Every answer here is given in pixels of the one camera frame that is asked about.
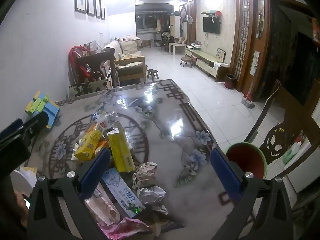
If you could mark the hanging scroll picture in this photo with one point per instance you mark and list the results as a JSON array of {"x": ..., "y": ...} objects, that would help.
[{"x": 261, "y": 17}]

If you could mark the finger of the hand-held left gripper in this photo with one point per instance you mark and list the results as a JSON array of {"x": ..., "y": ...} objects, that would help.
[
  {"x": 37, "y": 122},
  {"x": 10, "y": 128}
]

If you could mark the blue plastic wrapper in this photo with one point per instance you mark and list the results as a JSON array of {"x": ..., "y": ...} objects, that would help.
[{"x": 95, "y": 116}]

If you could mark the television cabinet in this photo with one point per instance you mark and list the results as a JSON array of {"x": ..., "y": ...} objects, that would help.
[{"x": 207, "y": 63}]

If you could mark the white paper pad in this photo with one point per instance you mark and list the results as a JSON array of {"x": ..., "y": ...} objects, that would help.
[{"x": 23, "y": 178}]

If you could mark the white wall calendar picture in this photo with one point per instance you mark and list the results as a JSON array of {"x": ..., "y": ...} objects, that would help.
[{"x": 255, "y": 62}]

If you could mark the wooden lattice wall panel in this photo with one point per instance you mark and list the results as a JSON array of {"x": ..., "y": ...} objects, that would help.
[{"x": 242, "y": 37}]

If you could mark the colourful framed picture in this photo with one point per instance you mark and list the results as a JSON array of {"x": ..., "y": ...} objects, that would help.
[{"x": 221, "y": 55}]

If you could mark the pale pink carton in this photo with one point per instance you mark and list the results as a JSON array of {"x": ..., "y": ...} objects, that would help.
[{"x": 102, "y": 207}]

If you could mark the yellow rectangular box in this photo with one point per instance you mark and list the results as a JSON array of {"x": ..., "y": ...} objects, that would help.
[{"x": 120, "y": 152}]

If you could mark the carved wooden chair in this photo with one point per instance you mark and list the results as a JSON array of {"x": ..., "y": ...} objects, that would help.
[{"x": 277, "y": 140}]

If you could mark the blue toothpaste box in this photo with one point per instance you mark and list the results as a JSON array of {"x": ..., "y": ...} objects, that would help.
[{"x": 120, "y": 192}]

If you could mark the red and green trash bin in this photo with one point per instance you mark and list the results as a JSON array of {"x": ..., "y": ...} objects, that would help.
[{"x": 247, "y": 160}]

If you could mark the wall television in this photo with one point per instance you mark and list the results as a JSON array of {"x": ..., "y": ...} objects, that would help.
[{"x": 211, "y": 25}]

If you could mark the brownish crumpled paper ball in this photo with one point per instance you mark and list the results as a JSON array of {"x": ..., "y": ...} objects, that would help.
[{"x": 145, "y": 175}]

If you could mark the white side table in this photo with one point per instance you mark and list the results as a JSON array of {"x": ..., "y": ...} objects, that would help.
[{"x": 177, "y": 46}]

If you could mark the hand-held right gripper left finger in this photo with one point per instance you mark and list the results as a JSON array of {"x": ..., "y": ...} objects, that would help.
[{"x": 96, "y": 170}]

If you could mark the wall shelf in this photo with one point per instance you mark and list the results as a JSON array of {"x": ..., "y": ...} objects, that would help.
[{"x": 211, "y": 13}]

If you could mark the wooden sofa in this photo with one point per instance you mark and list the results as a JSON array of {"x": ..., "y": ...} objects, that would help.
[{"x": 130, "y": 67}]

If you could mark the green plastic bottle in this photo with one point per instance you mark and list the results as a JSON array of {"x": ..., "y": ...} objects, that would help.
[{"x": 291, "y": 153}]

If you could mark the pink plastic packet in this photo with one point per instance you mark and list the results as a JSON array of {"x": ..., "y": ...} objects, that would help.
[{"x": 125, "y": 230}]

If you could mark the broom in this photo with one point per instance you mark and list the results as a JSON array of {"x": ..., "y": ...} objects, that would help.
[{"x": 247, "y": 103}]

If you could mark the dark wooden chair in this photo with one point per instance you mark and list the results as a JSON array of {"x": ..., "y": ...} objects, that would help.
[{"x": 97, "y": 57}]

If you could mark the small wooden stool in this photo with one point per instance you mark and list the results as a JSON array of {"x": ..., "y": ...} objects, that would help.
[{"x": 152, "y": 73}]

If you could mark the blue and yellow toy stand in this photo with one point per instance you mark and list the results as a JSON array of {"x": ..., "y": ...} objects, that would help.
[{"x": 50, "y": 112}]

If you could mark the window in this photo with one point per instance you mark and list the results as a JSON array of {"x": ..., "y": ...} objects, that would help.
[{"x": 150, "y": 17}]

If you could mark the clear plastic bottle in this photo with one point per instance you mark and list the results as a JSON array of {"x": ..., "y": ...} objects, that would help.
[{"x": 107, "y": 117}]

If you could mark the red stroller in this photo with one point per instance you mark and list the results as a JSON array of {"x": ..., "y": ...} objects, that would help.
[{"x": 75, "y": 60}]

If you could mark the white crumpled paper ball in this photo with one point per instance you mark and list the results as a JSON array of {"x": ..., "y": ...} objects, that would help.
[{"x": 150, "y": 196}]

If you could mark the crushed yellow drink carton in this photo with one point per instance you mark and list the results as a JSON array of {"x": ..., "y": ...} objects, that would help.
[{"x": 87, "y": 145}]

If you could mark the standing air conditioner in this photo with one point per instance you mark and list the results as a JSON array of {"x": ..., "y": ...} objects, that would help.
[{"x": 174, "y": 27}]

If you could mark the floral seat cushion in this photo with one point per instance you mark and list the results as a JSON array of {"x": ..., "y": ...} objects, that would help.
[{"x": 87, "y": 87}]

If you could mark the small red waste bin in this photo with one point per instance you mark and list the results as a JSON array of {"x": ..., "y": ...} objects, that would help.
[{"x": 229, "y": 81}]

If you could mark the round swivel stool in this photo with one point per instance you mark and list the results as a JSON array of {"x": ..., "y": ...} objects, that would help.
[{"x": 185, "y": 60}]

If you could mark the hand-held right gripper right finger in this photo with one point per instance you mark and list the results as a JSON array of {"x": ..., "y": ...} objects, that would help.
[{"x": 225, "y": 177}]

